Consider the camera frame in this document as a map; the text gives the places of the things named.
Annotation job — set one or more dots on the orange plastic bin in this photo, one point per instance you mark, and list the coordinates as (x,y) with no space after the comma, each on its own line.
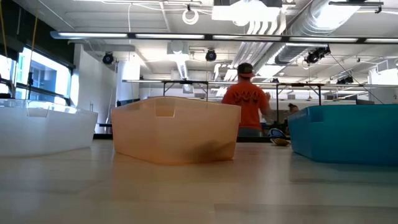
(155,133)

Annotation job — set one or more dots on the teal plastic bin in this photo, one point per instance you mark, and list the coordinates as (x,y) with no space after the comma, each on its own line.
(342,137)

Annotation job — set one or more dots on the black ceiling spotlight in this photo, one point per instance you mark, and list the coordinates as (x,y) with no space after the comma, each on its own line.
(108,58)
(211,56)

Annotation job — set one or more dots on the black ceiling camera cluster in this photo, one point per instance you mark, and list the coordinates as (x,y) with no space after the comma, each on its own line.
(314,56)

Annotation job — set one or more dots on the silver air duct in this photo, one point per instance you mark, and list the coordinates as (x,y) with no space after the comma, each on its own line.
(323,18)

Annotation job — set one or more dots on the long ceiling light bar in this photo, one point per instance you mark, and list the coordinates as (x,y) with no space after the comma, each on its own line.
(169,36)

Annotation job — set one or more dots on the dark monitor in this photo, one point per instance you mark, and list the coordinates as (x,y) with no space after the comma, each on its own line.
(365,102)

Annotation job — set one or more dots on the black frame table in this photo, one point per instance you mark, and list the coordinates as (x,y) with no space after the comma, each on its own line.
(186,82)
(298,84)

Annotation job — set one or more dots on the window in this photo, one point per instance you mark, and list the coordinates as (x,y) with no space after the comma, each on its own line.
(46,77)

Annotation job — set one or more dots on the black aluminium table frame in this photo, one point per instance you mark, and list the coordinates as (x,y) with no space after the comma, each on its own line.
(255,139)

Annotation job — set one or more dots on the person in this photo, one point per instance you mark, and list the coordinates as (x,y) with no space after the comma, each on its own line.
(248,102)
(292,108)

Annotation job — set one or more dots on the clear plastic bin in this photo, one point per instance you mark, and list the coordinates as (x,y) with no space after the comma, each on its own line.
(46,133)

